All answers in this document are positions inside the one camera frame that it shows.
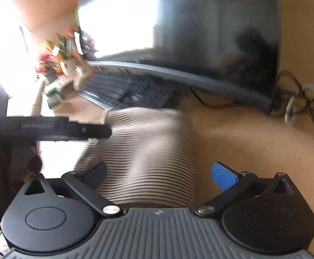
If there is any striped beige knit garment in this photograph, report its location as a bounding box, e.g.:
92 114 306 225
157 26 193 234
74 108 194 207

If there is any left hand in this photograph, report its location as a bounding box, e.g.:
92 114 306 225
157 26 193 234
9 141 43 192

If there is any black keyboard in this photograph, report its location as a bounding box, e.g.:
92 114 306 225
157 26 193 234
79 72 184 109

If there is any colourful desk clutter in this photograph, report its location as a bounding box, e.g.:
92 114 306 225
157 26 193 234
36 27 95 111

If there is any curved black monitor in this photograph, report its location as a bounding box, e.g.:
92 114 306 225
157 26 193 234
77 0 280 113

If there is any white loop cable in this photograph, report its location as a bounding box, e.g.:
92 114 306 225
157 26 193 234
284 84 314 125

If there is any black cable bundle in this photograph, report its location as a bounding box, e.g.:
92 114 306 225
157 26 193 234
189 69 314 133

